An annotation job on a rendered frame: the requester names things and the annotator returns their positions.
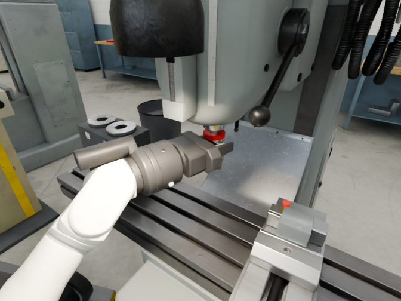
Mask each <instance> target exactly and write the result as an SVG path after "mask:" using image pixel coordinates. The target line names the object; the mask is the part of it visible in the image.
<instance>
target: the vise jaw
mask: <svg viewBox="0 0 401 301"><path fill-rule="evenodd" d="M323 257H324V255H323V254H320V253H318V252H316V251H313V250H311V249H309V248H306V247H304V246H302V245H299V244H297V243H294V242H292V241H290V240H287V239H285V238H282V237H280V236H278V235H275V234H273V233H271V232H268V231H265V230H264V229H260V231H259V233H258V235H257V237H256V239H255V241H254V244H253V246H252V250H251V253H250V256H249V261H250V262H251V263H254V264H256V265H258V266H260V267H262V268H264V269H266V270H268V271H270V272H272V273H274V274H276V275H278V276H280V277H282V278H284V279H286V280H288V281H290V282H292V283H294V284H296V285H299V286H300V287H302V288H305V289H306V290H308V291H310V292H312V293H315V291H316V289H317V286H318V283H319V279H320V275H321V272H322V265H323Z"/></svg>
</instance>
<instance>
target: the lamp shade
mask: <svg viewBox="0 0 401 301"><path fill-rule="evenodd" d="M109 16H110V23H111V27H112V33H113V40H114V45H115V51H116V54H119V55H121V56H127V57H142V58H166V57H182V56H192V55H195V54H200V53H202V52H204V38H205V12H204V10H203V5H202V1H201V0H110V8H109Z"/></svg>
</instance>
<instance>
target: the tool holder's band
mask: <svg viewBox="0 0 401 301"><path fill-rule="evenodd" d="M203 136H204V138H206V139H208V140H221V139H223V138H224V137H225V131H224V130H220V132H218V133H210V132H209V130H206V129H204V130H203Z"/></svg>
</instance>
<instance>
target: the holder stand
mask: <svg viewBox="0 0 401 301"><path fill-rule="evenodd" d="M77 127H78V131H79V135H80V137H81V141H82V145H83V148H85V147H88V146H92V145H96V144H99V143H103V142H107V141H109V140H114V139H118V138H121V137H125V136H129V135H132V136H133V138H134V140H135V142H136V144H137V147H140V146H144V145H148V144H151V141H150V132H149V129H147V128H144V127H141V126H139V125H136V124H135V123H133V122H130V121H125V120H123V119H120V118H117V117H115V116H114V115H110V114H104V115H97V116H94V117H92V118H90V119H89V120H88V121H86V122H83V123H81V124H78V125H77ZM125 158H126V157H123V158H119V159H116V160H114V161H110V162H107V163H105V164H108V163H111V162H115V161H118V160H120V159H125ZM105 164H102V165H105ZM102 165H98V166H95V167H92V168H90V171H91V170H93V169H95V168H98V167H101V166H102Z"/></svg>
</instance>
